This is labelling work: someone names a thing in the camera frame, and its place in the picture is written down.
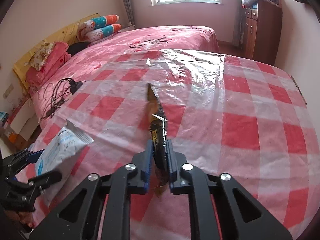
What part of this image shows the black snack wrapper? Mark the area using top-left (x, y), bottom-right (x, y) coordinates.
top-left (146, 83), bottom-right (168, 197)

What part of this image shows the pink folded blanket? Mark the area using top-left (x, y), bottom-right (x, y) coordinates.
top-left (25, 42), bottom-right (72, 88)

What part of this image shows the cardboard box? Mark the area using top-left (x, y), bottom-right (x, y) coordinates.
top-left (4, 97), bottom-right (39, 150)

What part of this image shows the bed with pink sheet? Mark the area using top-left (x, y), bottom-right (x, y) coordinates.
top-left (26, 25), bottom-right (220, 130)

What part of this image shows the brown wooden cabinet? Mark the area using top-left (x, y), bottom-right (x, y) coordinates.
top-left (241, 0), bottom-right (283, 67)

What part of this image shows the floral pillow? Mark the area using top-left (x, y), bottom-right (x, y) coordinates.
top-left (28, 42), bottom-right (56, 71)

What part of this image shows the black charger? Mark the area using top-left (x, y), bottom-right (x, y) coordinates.
top-left (69, 80), bottom-right (86, 94)

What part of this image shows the orange teal printed pillow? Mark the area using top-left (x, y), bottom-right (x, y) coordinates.
top-left (76, 14), bottom-right (120, 34)
top-left (84, 24), bottom-right (123, 43)

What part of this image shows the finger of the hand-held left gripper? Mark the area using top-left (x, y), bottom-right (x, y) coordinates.
top-left (26, 170), bottom-right (63, 197)
top-left (4, 149), bottom-right (47, 177)

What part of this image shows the person's left hand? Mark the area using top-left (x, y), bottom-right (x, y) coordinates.
top-left (4, 209), bottom-right (34, 233)

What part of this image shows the dark cloth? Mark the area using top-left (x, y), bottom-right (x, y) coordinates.
top-left (67, 42), bottom-right (91, 56)

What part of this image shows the white wet wipes packet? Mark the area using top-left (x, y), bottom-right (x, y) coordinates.
top-left (34, 119), bottom-right (95, 180)

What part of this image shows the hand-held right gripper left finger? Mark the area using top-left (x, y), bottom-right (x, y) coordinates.
top-left (28, 139), bottom-right (153, 240)

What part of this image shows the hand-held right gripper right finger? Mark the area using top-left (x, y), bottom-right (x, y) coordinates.
top-left (165, 139), bottom-right (293, 240)

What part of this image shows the yellow wooden headboard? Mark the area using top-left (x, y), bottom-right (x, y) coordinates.
top-left (12, 13), bottom-right (100, 92)

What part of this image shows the black cable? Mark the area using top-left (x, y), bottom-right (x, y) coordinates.
top-left (37, 78), bottom-right (75, 120)

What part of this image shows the pink checkered plastic tablecloth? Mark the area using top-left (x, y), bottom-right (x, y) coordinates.
top-left (26, 48), bottom-right (309, 240)

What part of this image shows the grey curtain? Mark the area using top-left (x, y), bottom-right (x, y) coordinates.
top-left (117, 0), bottom-right (136, 28)

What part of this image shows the wall socket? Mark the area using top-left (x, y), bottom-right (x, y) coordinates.
top-left (2, 84), bottom-right (15, 99)

